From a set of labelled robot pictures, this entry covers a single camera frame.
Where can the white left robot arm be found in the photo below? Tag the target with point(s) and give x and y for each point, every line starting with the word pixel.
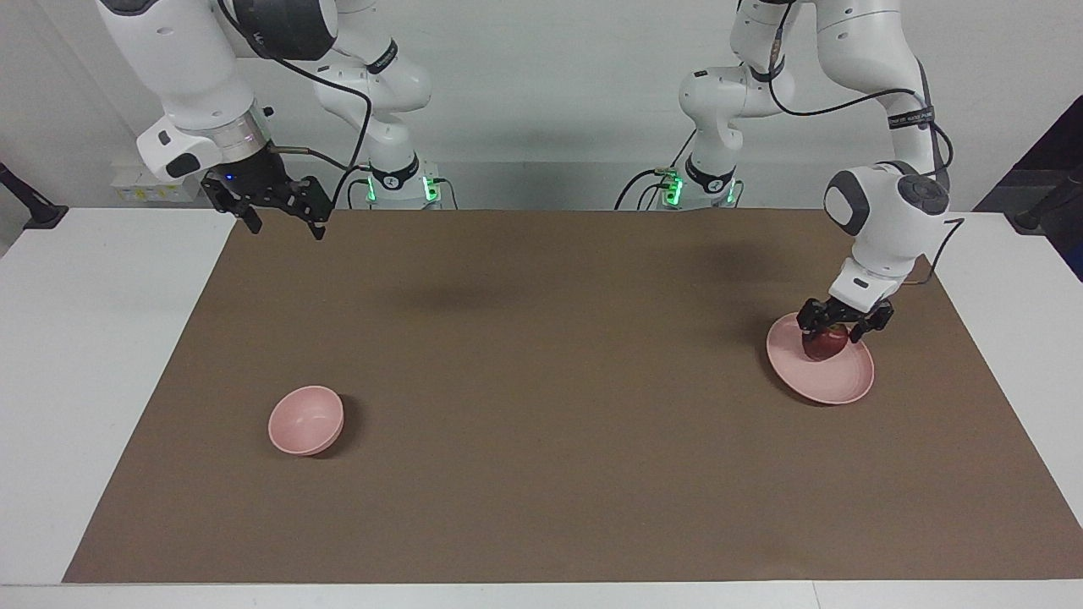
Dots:
pixel 880 203

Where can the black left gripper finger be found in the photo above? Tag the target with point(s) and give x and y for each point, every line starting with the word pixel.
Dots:
pixel 871 324
pixel 810 317

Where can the pink plate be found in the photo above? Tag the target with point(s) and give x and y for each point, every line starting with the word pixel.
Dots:
pixel 833 382

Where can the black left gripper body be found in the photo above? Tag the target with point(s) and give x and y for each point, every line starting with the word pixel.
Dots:
pixel 849 313

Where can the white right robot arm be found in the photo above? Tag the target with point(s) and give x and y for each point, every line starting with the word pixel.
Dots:
pixel 169 51

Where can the red apple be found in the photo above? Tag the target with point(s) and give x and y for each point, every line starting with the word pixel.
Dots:
pixel 827 345

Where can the black clamp stand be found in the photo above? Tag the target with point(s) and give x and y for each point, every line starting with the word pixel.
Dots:
pixel 38 211
pixel 1049 207

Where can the pink bowl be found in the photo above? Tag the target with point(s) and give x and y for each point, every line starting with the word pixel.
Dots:
pixel 305 419

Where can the brown table mat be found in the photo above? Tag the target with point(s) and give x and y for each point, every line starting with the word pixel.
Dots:
pixel 541 423

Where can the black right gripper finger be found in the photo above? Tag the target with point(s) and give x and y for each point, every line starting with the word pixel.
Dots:
pixel 230 201
pixel 311 201

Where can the white wall socket box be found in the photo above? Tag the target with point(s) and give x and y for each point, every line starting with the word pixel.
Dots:
pixel 135 190

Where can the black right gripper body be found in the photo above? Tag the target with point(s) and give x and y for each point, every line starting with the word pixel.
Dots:
pixel 258 178

